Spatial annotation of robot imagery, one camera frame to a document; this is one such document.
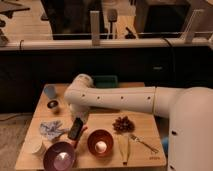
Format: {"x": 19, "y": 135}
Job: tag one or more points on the white cup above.
{"x": 34, "y": 146}

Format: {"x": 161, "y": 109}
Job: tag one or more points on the blue ball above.
{"x": 165, "y": 145}

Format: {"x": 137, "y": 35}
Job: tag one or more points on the bunch of dark grapes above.
{"x": 123, "y": 125}

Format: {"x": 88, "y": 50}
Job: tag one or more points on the metal fork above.
{"x": 136, "y": 139}

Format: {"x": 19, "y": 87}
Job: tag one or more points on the green tray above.
{"x": 105, "y": 81}

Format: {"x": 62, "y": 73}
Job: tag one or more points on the blue white cloth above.
{"x": 52, "y": 130}

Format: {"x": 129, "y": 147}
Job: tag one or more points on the white egg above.
{"x": 100, "y": 147}

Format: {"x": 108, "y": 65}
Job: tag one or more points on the red bowl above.
{"x": 100, "y": 135}

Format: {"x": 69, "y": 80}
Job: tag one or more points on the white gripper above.
{"x": 78, "y": 111}

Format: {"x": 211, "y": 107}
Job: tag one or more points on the yellow banana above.
{"x": 123, "y": 142}

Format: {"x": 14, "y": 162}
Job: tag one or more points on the purple bowl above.
{"x": 59, "y": 157}

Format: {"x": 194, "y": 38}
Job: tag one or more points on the orange carrot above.
{"x": 75, "y": 142}

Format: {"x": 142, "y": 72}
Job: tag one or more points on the small metal cup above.
{"x": 53, "y": 106}

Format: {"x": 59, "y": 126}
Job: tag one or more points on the light blue cup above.
{"x": 49, "y": 91}

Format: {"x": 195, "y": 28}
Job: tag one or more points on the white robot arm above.
{"x": 189, "y": 111}

